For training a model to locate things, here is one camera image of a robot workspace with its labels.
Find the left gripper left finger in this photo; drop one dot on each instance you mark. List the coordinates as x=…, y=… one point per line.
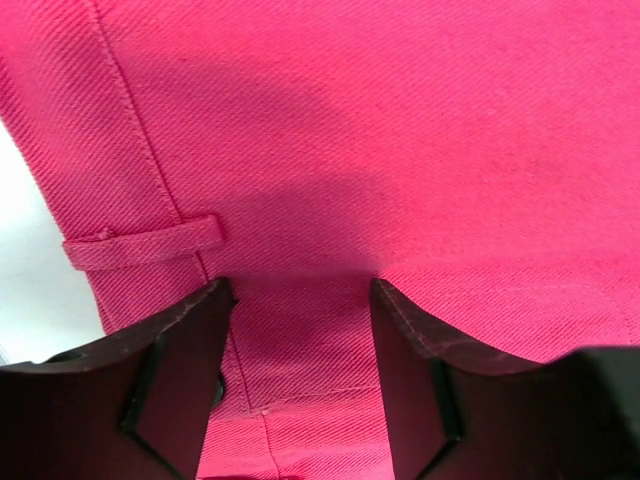
x=132, y=405

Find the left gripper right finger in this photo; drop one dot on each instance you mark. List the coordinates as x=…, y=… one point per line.
x=457, y=408

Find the pink trousers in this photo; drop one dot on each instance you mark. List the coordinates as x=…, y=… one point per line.
x=482, y=156

